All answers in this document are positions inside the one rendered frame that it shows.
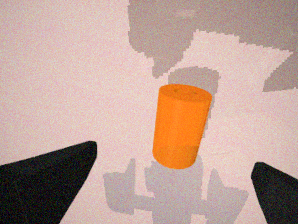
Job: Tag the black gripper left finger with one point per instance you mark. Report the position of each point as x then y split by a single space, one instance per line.
40 190

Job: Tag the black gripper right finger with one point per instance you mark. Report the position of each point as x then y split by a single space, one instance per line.
277 194

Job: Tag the orange knob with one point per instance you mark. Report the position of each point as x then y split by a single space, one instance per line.
181 116

